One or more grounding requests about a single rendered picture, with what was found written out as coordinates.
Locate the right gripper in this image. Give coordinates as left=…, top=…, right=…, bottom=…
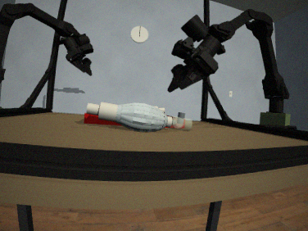
left=66, top=44, right=92, bottom=76

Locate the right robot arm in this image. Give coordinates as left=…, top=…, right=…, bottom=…
left=0, top=3, right=93, bottom=83

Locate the red tray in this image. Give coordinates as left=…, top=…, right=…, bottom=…
left=84, top=113, right=120, bottom=125

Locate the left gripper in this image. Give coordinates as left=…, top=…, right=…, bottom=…
left=167, top=45, right=219, bottom=93

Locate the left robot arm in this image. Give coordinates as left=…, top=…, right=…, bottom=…
left=171, top=9, right=289, bottom=114

